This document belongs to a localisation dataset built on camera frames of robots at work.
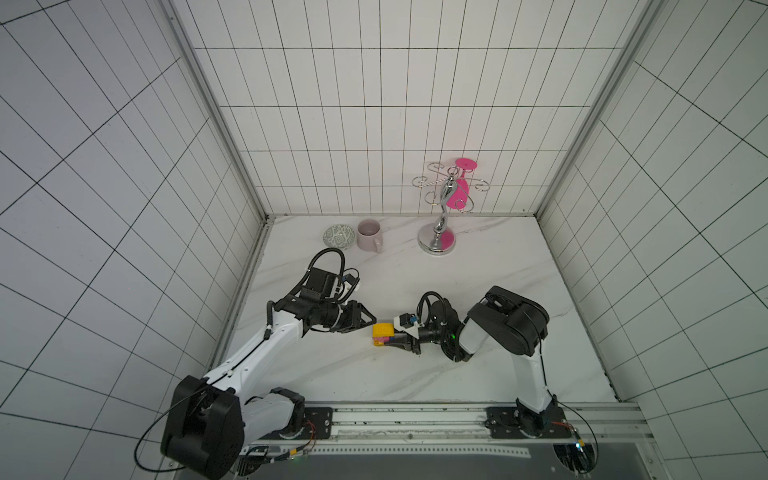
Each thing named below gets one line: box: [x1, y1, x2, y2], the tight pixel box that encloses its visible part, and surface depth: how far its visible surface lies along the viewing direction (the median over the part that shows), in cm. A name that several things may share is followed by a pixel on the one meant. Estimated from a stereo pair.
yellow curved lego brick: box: [372, 323, 395, 337], surface depth 81 cm
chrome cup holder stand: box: [411, 162, 491, 256], surface depth 102 cm
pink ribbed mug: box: [356, 219, 383, 254], surface depth 106 cm
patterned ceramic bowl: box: [323, 224, 356, 249], surface depth 112 cm
